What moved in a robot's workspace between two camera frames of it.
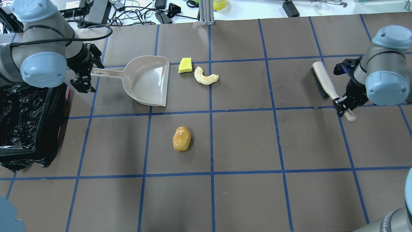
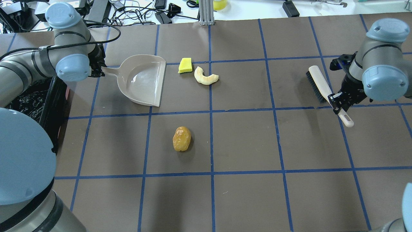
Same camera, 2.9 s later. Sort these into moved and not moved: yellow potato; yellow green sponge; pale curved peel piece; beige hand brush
Moved: beige hand brush
Not moved: yellow potato; yellow green sponge; pale curved peel piece
